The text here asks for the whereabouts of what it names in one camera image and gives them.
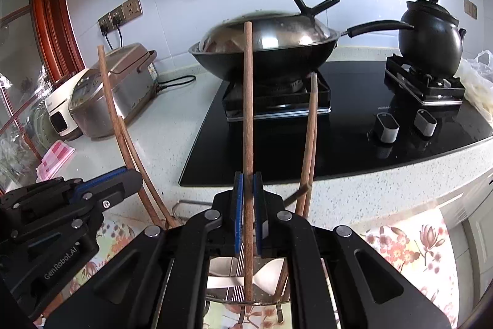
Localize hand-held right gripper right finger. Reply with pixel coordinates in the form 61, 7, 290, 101
253, 172, 452, 329

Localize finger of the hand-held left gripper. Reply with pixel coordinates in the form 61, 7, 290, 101
0, 212, 104, 262
0, 167, 144, 224

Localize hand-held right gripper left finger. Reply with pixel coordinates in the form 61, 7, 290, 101
44, 172, 245, 329

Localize brown wooden chopstick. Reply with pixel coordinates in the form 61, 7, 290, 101
115, 136, 169, 230
304, 82, 320, 218
295, 74, 320, 218
96, 45, 178, 229
242, 21, 255, 306

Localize stainless steel wire utensil rack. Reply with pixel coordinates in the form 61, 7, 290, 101
170, 199, 293, 323

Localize pink checked cloth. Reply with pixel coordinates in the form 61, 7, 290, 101
36, 139, 76, 182

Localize white ceramic spoon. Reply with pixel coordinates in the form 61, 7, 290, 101
208, 260, 288, 291
209, 258, 243, 276

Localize white kitchen appliance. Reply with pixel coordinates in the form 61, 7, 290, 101
43, 68, 90, 142

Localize silver rice cooker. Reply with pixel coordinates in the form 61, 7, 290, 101
68, 43, 159, 139

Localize speckled kitchen counter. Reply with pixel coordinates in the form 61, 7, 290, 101
35, 44, 493, 233

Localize glass door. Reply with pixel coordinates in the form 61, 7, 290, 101
0, 5, 51, 195

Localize black glass gas stove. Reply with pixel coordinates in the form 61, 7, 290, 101
178, 60, 493, 188

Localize black burner grate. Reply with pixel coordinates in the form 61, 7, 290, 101
384, 55, 467, 105
222, 72, 332, 122

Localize black wok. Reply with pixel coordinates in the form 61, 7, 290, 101
188, 20, 416, 84

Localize grey stove knob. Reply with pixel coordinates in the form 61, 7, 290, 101
375, 112, 401, 143
413, 109, 438, 138

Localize floral tablecloth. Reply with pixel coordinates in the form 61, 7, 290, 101
67, 209, 465, 329

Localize steel wok lid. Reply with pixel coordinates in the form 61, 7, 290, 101
198, 0, 342, 55

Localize white base cabinets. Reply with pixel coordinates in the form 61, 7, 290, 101
438, 159, 493, 318

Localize black clay pot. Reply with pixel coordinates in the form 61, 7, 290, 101
398, 0, 467, 78

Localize white plastic bag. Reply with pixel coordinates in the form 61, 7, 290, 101
455, 49, 493, 123

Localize black power cable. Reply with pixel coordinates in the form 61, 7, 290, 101
156, 75, 198, 93

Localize red wooden door frame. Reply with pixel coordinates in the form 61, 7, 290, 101
0, 0, 86, 85

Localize wall socket panel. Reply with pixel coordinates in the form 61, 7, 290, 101
97, 0, 143, 34

